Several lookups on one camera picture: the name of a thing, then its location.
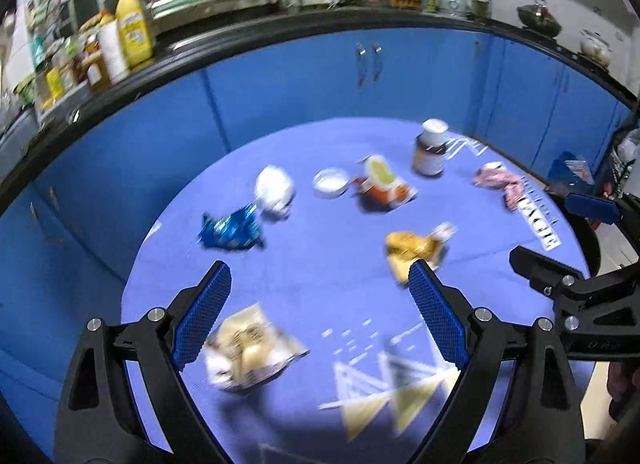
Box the white bottle cap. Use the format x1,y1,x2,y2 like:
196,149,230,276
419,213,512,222
312,168,351,201

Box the blue foil snack wrapper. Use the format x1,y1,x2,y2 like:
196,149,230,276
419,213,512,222
197,205,266,251

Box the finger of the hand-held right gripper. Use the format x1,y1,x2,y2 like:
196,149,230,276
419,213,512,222
566,191,640,225
509,245,589,300

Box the brown medicine bottle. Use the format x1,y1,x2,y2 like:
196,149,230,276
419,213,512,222
411,119,449,179

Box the row of condiment jars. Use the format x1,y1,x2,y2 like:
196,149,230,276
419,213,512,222
27,11,108,112

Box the blue base cabinets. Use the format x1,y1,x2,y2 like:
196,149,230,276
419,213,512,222
0,26,633,464

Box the black wok with lid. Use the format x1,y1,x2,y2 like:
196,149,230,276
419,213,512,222
516,0,563,37

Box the black kitchen countertop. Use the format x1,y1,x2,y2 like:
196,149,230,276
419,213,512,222
0,6,640,205

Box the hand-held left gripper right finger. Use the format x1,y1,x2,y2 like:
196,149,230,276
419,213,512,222
407,259,587,464

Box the white bag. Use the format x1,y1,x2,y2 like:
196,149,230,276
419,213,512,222
254,165,296,221

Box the pink wrapper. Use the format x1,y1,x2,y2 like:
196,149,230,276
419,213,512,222
472,162,526,212

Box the person's right hand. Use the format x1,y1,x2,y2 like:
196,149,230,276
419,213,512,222
606,359,640,419

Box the black trash bin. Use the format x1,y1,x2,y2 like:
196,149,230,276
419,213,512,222
545,184,640,279

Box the yellow wrapper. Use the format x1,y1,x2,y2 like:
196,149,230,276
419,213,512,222
384,223,458,287

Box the yellow dish soap bottle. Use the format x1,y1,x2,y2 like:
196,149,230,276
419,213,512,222
114,0,155,69

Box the beige snack wrapper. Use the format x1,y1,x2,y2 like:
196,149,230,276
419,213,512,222
202,303,311,392

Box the orange snack packet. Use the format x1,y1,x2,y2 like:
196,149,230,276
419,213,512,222
352,154,418,212

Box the white marbled cup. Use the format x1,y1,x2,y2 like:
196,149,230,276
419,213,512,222
97,21,130,84

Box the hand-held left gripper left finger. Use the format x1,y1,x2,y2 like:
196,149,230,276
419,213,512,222
52,260,233,464

